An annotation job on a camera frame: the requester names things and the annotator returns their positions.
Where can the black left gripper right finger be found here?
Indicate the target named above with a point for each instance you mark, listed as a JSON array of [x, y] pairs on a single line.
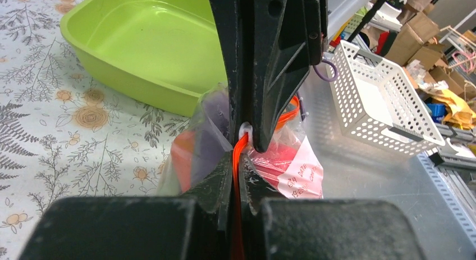
[[274, 227]]

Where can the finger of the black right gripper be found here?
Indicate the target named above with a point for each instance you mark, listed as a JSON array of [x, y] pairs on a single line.
[[288, 38], [230, 21]]

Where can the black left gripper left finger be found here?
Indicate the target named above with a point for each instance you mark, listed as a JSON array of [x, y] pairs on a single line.
[[194, 225]]

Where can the clear zip top bag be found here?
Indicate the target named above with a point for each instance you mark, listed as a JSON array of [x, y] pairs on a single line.
[[302, 179]]

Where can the red toy apple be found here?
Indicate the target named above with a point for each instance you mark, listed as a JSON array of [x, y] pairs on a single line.
[[274, 162]]

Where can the orange toy carrot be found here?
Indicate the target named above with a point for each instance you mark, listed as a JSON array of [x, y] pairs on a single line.
[[183, 160]]

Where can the purple toy eggplant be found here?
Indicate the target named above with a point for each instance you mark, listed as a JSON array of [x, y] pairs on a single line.
[[214, 132]]

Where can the green plastic tray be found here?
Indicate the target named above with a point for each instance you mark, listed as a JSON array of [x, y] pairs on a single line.
[[165, 53]]

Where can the white perforated metal box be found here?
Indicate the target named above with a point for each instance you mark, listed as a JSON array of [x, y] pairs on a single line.
[[377, 105]]

